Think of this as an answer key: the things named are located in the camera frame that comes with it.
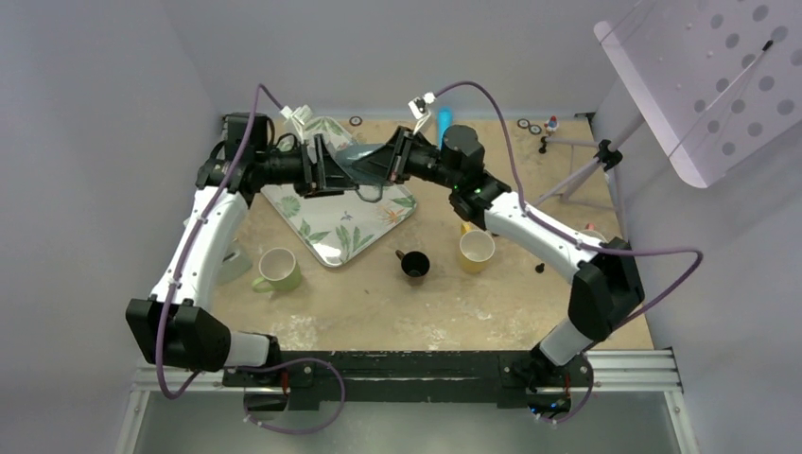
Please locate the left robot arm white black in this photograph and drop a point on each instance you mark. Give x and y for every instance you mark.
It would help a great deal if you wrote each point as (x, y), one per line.
(174, 326)

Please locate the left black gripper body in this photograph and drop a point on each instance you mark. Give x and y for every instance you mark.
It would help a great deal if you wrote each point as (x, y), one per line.
(287, 168)

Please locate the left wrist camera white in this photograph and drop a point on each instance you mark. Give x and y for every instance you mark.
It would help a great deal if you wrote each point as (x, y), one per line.
(298, 127)

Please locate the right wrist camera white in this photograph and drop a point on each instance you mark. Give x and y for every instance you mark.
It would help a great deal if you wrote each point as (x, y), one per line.
(419, 108)

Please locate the white tripod stand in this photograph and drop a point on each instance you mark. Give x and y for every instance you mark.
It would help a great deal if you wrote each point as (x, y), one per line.
(565, 190)

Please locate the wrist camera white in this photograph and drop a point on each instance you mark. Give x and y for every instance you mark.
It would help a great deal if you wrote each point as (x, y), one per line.
(298, 127)
(419, 108)

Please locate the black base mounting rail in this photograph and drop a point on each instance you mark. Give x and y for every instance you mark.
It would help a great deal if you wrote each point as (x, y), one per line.
(509, 379)

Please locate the leaf pattern serving tray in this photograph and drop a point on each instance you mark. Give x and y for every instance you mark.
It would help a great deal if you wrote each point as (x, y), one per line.
(337, 229)

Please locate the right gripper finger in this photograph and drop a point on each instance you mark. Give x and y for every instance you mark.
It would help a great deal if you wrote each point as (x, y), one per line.
(395, 144)
(370, 170)

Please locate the brown small mug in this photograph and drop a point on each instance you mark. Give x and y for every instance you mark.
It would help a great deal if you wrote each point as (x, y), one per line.
(414, 264)

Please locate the blue cylinder tube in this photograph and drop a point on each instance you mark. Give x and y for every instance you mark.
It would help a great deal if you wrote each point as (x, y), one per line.
(444, 119)

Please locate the aluminium frame rail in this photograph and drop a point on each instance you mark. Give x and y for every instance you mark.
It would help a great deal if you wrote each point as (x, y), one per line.
(174, 328)

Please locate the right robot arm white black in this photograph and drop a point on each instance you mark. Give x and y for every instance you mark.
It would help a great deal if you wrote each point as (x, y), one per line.
(605, 286)

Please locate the small red white figurine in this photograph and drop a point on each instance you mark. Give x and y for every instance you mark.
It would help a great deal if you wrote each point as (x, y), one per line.
(552, 125)

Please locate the white clamp bracket left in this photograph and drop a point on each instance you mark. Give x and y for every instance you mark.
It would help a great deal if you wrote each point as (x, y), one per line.
(235, 263)

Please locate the dark grey mug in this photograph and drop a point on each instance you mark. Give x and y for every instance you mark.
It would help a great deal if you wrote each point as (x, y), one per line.
(370, 185)

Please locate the black ring markers right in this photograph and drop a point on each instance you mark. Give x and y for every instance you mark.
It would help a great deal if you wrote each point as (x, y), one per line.
(530, 127)

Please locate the perforated translucent panel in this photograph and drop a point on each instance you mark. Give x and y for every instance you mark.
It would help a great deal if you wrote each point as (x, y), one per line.
(715, 81)

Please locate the light green mug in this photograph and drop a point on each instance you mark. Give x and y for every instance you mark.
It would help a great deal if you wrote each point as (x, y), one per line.
(278, 271)

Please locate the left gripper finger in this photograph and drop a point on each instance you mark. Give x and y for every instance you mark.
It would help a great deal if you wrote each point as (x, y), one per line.
(328, 188)
(325, 166)

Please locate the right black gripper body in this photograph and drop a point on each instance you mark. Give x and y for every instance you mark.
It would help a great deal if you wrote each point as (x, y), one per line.
(420, 161)

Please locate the yellow mug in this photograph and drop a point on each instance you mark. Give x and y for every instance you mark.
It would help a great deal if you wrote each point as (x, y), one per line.
(476, 249)

